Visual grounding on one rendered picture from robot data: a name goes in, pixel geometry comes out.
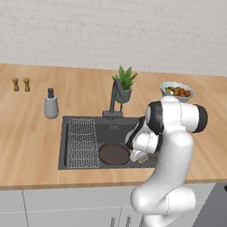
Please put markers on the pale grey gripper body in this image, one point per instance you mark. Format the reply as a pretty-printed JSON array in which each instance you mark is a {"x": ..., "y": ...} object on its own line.
[{"x": 136, "y": 155}]

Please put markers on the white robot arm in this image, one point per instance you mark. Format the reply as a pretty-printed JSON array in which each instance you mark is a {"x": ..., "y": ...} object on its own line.
[{"x": 172, "y": 153}]

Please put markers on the yellow sponge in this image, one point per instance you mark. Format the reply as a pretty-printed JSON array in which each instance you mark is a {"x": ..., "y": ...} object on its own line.
[{"x": 143, "y": 160}]

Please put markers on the dark brown pan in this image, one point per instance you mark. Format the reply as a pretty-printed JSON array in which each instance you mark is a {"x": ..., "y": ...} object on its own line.
[{"x": 114, "y": 154}]

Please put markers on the dark grey sink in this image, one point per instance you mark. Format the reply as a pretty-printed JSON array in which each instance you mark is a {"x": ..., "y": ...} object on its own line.
[{"x": 116, "y": 131}]

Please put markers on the dark grey tap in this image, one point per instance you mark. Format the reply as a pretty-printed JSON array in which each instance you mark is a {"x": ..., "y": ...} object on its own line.
[{"x": 114, "y": 98}]

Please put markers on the green plant in grey pot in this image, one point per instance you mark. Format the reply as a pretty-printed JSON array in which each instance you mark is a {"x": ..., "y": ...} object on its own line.
[{"x": 124, "y": 83}]

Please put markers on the pale bowl of fruit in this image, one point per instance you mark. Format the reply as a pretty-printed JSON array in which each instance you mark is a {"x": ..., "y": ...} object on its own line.
[{"x": 177, "y": 91}]

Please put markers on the grey soap dispenser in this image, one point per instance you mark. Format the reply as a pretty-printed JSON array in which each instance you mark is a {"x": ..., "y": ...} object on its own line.
[{"x": 51, "y": 106}]

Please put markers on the dark grey dishwasher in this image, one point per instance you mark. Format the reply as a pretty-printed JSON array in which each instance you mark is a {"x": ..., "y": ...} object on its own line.
[{"x": 209, "y": 221}]

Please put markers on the small wooden shaker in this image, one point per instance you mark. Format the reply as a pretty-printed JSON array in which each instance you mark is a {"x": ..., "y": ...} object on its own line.
[
  {"x": 15, "y": 85},
  {"x": 27, "y": 85}
]

